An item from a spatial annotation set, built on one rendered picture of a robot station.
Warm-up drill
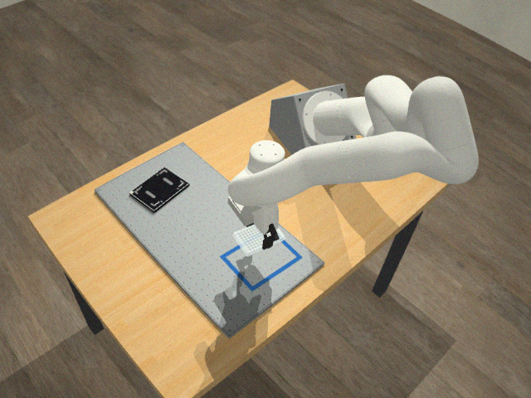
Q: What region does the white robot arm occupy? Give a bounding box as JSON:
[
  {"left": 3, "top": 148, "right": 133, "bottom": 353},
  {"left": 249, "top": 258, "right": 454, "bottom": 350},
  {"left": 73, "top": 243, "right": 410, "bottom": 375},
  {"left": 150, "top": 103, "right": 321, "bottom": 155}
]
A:
[{"left": 228, "top": 75, "right": 479, "bottom": 226}]

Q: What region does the blue tape outline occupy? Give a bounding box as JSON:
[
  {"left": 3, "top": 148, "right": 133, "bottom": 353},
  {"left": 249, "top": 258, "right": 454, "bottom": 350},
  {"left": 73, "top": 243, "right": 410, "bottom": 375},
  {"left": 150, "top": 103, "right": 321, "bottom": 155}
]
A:
[{"left": 220, "top": 240, "right": 303, "bottom": 291}]

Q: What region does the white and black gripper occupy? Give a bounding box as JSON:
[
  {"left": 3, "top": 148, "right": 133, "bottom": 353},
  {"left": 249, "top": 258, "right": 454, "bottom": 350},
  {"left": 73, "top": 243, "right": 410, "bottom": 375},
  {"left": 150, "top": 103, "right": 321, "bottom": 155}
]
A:
[{"left": 246, "top": 203, "right": 279, "bottom": 250}]

